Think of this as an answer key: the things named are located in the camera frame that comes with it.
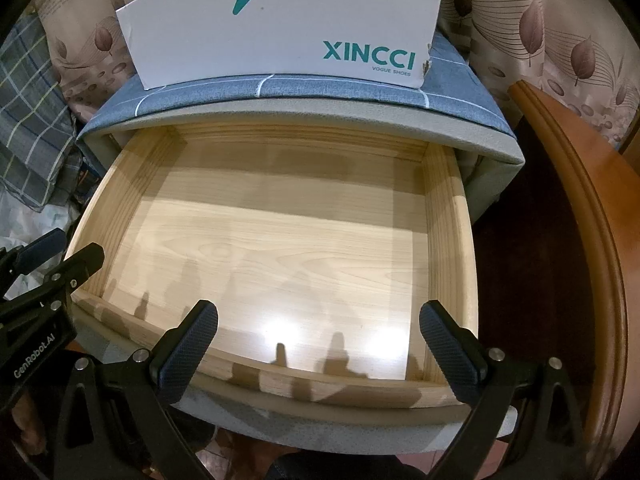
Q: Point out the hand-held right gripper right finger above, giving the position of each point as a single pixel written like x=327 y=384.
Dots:
x=450 y=350

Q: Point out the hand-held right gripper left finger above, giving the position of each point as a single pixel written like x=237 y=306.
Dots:
x=190 y=350

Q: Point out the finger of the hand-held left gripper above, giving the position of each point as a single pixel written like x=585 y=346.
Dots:
x=82 y=262
x=45 y=245

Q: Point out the wooden drawer with grey front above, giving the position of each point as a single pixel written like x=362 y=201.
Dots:
x=280 y=240

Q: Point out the white plastic bag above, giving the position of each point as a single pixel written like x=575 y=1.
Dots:
x=25 y=220

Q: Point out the dark printed package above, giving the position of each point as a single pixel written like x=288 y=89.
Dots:
x=86 y=180

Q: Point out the grey plaid cloth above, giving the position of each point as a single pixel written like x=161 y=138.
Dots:
x=30 y=110

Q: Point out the person's right leg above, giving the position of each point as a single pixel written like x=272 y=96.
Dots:
x=310 y=470

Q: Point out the blue checked cloth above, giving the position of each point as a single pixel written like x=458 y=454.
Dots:
x=450 y=95

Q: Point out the white shoe box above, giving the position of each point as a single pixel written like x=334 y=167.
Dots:
x=280 y=25

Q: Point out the leaf print bed sheet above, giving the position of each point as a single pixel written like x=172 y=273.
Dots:
x=550 y=35

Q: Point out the brown wooden bed frame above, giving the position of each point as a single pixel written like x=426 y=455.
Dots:
x=600 y=260

